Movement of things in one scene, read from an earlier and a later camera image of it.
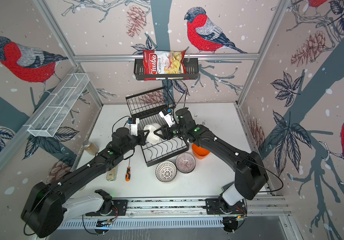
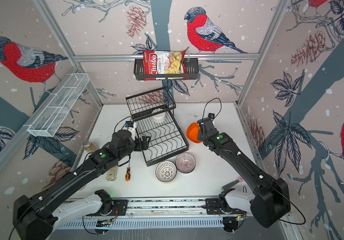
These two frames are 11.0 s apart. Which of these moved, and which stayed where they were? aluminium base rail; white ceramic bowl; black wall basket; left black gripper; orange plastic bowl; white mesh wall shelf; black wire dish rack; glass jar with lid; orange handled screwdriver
Moved: left black gripper; orange plastic bowl; white ceramic bowl
Stayed: orange handled screwdriver; aluminium base rail; black wall basket; white mesh wall shelf; glass jar with lid; black wire dish rack
